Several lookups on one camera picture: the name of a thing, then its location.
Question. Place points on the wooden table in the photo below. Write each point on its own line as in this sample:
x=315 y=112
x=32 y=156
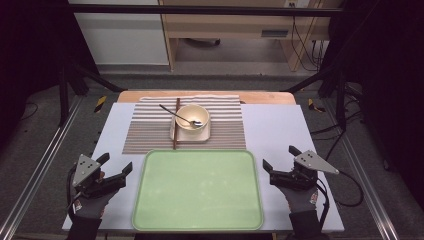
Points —
x=263 y=97

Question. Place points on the person's left hand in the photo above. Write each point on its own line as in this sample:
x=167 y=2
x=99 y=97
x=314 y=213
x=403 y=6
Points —
x=91 y=206

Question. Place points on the green tray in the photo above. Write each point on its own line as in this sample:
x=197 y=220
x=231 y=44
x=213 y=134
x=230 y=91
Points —
x=198 y=193

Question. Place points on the black metal stand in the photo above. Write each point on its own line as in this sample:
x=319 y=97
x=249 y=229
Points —
x=63 y=96
x=340 y=100

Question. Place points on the yellow black tape strip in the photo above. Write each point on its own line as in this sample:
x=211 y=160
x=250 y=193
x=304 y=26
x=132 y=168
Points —
x=100 y=104
x=312 y=106

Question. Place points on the wooden desk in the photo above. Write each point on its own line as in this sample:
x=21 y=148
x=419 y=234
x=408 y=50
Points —
x=233 y=25

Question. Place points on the metal spoon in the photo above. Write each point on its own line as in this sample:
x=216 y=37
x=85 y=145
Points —
x=176 y=115

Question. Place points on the person's right hand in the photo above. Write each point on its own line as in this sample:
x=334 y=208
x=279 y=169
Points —
x=301 y=200

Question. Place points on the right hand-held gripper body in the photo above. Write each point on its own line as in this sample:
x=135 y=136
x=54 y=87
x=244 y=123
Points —
x=300 y=178

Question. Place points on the white cabinet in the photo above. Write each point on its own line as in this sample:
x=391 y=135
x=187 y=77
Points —
x=123 y=36

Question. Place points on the aluminium rail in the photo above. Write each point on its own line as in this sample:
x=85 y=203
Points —
x=363 y=186
x=40 y=166

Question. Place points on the black frame bar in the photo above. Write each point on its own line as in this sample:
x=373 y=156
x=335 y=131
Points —
x=200 y=10

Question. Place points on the cream square plate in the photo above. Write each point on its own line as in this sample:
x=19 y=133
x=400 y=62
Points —
x=193 y=137

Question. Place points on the striped placemat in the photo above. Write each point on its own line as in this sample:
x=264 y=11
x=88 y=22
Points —
x=150 y=133

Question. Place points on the cream bowl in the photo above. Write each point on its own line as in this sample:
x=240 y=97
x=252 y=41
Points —
x=191 y=111

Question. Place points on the black curtain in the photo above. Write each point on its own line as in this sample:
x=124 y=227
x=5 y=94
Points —
x=390 y=83
x=30 y=50

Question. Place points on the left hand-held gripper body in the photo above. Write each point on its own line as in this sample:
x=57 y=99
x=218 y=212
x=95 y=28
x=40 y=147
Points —
x=83 y=170

